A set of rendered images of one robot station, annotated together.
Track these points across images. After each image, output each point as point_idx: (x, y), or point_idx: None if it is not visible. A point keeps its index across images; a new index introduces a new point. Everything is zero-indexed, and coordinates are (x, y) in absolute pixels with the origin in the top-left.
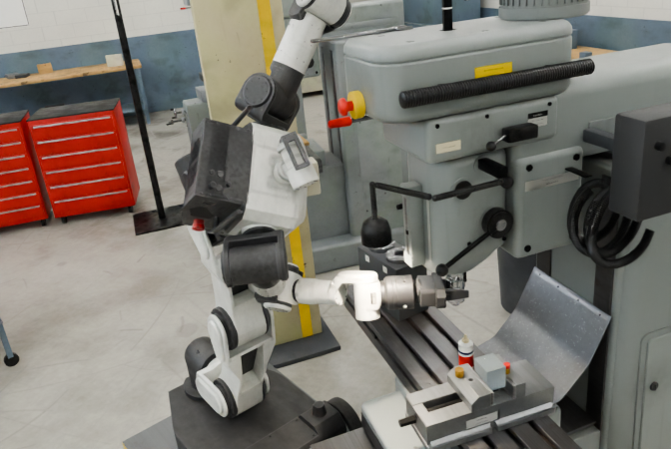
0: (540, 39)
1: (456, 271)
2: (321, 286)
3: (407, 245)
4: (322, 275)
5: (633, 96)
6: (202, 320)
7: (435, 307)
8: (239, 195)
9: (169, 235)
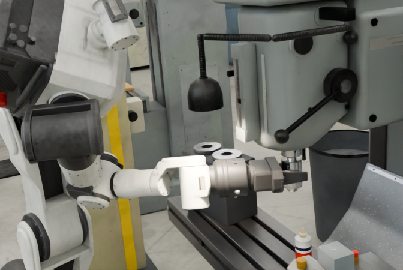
0: None
1: (295, 146)
2: (142, 175)
3: (240, 117)
4: (146, 216)
5: None
6: None
7: (265, 212)
8: (45, 53)
9: (0, 185)
